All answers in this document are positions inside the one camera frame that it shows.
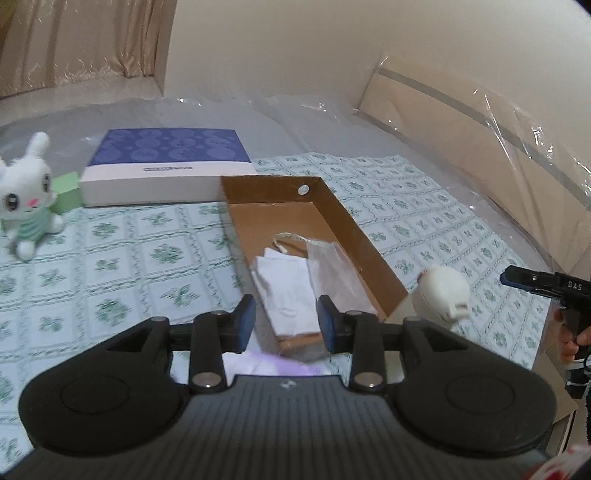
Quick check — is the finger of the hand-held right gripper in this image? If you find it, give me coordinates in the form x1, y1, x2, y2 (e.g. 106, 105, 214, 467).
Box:
500, 265, 557, 295

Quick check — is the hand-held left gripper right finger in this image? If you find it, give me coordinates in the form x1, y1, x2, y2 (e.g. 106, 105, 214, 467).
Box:
316, 294, 468, 394

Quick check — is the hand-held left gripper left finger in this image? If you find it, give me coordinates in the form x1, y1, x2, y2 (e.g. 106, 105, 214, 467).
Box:
104, 294, 257, 394

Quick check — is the purple tissue pack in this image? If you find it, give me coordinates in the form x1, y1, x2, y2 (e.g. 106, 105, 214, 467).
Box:
170, 349, 343, 385

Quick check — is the brown cardboard box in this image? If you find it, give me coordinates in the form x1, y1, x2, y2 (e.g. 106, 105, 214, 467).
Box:
221, 176, 409, 356

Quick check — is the person's right hand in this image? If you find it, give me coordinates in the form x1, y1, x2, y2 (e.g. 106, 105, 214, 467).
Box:
558, 313, 591, 366

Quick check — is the translucent plastic bag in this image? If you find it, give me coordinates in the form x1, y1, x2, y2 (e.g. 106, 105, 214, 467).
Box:
304, 239, 380, 320

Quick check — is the white folded cloth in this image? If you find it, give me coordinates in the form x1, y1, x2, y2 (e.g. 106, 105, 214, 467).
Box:
250, 247, 325, 337

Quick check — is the cream insulated bottle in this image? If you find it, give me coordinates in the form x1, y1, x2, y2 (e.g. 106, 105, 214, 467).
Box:
409, 268, 472, 341

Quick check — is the plastic wrapped wooden headboard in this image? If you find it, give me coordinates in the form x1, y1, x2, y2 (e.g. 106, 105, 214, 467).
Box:
355, 50, 591, 278

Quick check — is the blue and white flat box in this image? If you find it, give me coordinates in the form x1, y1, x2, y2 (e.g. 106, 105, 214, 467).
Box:
78, 128, 258, 208

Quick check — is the red and white patterned cloth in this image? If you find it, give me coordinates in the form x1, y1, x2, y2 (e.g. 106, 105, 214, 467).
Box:
538, 442, 591, 480

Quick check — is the clear plastic mattress cover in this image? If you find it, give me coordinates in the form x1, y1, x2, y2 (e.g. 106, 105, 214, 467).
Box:
0, 88, 591, 259

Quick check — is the light green box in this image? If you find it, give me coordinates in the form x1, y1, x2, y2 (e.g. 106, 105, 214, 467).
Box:
50, 172, 85, 216

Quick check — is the white plush bunny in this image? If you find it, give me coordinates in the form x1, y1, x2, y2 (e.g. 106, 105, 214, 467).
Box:
0, 131, 65, 260

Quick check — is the beige curtain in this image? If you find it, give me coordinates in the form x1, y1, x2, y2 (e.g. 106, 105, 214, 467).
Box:
0, 0, 179, 99

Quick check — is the cream string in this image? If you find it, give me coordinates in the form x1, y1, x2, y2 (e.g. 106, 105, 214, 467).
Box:
271, 232, 320, 256

